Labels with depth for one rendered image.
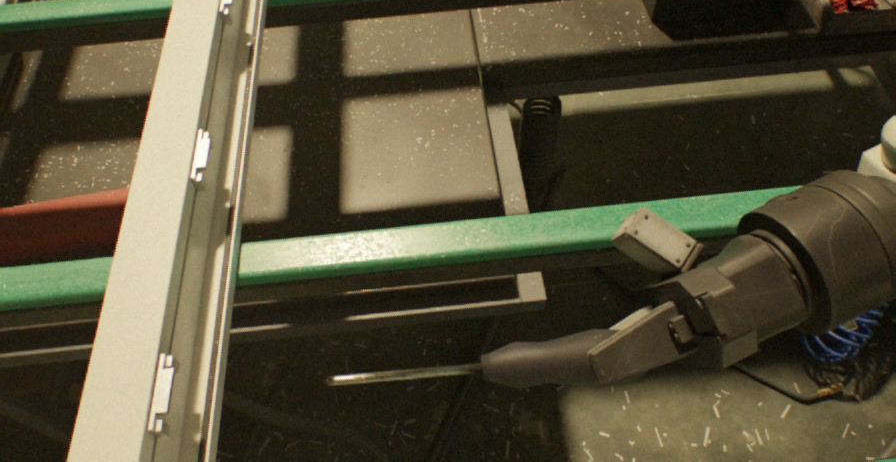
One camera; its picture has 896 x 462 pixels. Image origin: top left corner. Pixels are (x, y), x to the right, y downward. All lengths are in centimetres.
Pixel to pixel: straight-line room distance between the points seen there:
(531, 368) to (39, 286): 40
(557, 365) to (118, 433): 26
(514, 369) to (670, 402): 104
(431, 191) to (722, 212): 44
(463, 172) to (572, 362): 54
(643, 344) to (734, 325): 5
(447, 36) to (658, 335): 77
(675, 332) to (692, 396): 104
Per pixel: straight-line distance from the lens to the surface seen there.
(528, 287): 86
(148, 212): 52
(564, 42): 110
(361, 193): 91
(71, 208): 98
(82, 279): 60
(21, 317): 64
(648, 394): 144
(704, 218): 58
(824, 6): 122
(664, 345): 42
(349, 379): 43
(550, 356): 42
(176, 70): 61
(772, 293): 43
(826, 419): 154
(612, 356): 41
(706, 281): 40
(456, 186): 90
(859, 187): 48
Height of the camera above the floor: 132
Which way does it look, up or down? 56 degrees down
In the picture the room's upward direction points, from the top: 3 degrees counter-clockwise
